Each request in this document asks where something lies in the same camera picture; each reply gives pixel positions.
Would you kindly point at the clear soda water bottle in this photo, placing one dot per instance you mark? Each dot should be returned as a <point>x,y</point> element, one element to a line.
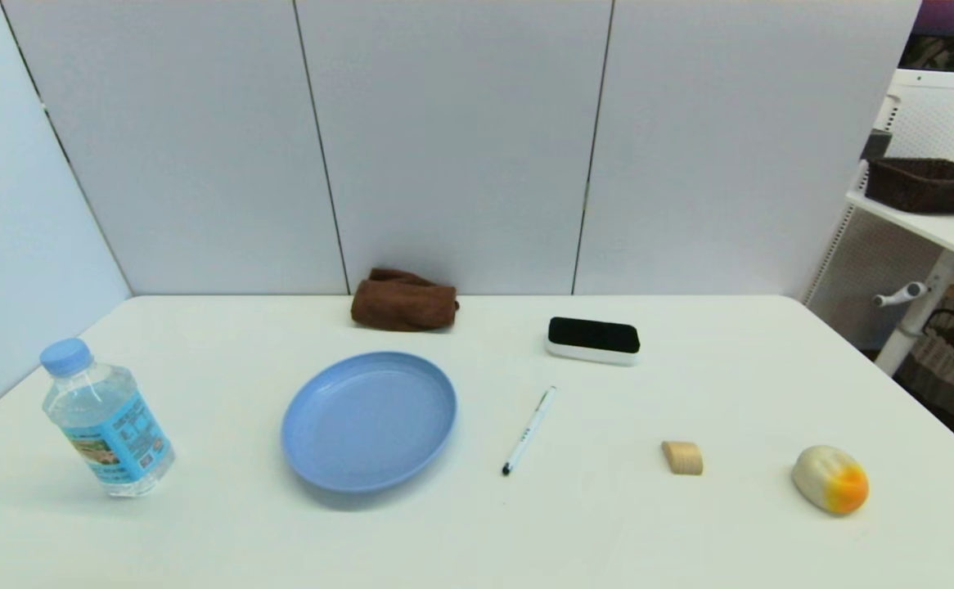
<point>113,429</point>

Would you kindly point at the brown folded cloth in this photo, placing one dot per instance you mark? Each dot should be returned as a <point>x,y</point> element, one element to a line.
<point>402,304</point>

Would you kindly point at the black and white eraser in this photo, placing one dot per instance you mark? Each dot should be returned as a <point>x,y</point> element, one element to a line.
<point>593,335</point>

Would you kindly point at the white pen with black tip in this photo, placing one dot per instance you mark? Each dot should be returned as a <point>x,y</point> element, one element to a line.
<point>528,431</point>

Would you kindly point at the blue plastic plate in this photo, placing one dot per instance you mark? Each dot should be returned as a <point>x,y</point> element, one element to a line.
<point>366,424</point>

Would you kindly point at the small wooden block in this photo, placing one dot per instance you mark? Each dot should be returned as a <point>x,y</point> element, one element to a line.
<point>683,458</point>

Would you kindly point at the white and orange toy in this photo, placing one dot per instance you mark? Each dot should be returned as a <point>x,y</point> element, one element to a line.
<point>827,478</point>

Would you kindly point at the small dark box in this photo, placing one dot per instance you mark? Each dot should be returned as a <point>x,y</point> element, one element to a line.
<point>876,146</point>

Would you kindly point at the dark brown wicker basket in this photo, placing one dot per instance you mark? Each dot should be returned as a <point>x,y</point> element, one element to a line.
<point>925,186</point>

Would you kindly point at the white pegboard shelf desk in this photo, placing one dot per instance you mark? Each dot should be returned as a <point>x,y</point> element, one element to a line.
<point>935,229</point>

